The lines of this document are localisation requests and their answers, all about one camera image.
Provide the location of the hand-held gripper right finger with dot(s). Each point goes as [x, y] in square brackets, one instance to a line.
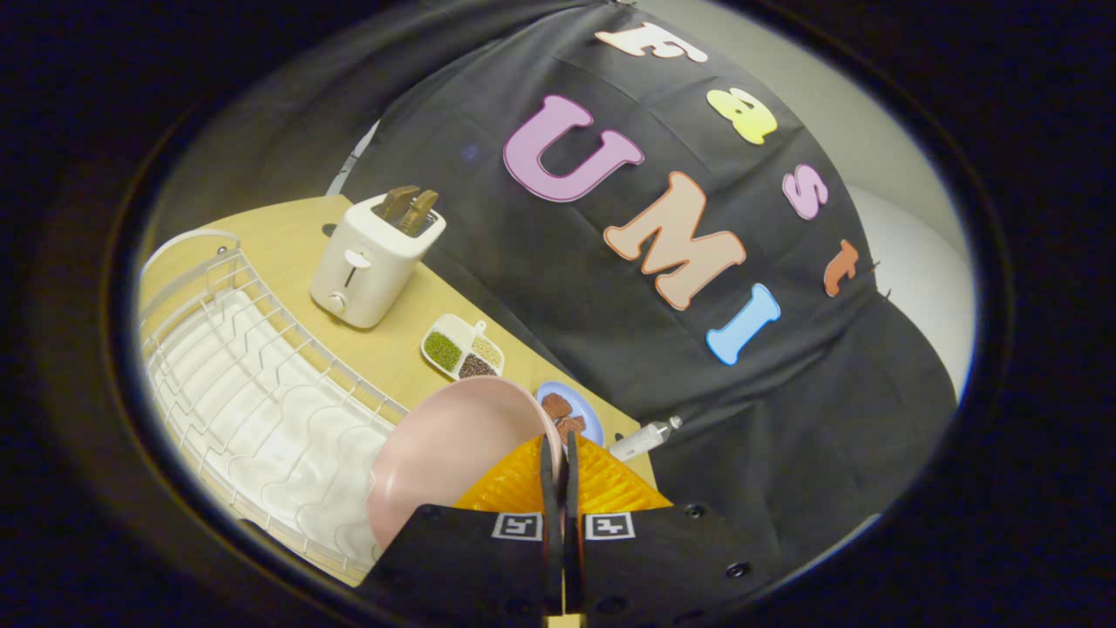
[572, 515]

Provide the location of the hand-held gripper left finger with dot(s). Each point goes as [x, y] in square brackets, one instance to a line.
[548, 515]

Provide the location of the pink plate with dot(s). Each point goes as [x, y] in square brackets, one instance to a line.
[453, 453]

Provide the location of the small blue plate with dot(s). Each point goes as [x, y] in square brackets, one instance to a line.
[582, 410]

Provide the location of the white divided bean dish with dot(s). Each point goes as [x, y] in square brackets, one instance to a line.
[462, 347]

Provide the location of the brown cake piece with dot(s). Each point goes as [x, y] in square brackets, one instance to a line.
[556, 406]
[572, 426]

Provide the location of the white tube with clear cap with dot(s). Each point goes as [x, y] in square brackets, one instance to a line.
[643, 438]

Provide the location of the black backdrop cloth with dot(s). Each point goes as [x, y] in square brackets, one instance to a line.
[663, 279]

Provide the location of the white toaster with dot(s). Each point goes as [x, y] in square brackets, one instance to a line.
[370, 262]

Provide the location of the brown toast slice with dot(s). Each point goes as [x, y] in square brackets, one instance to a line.
[397, 202]
[418, 212]

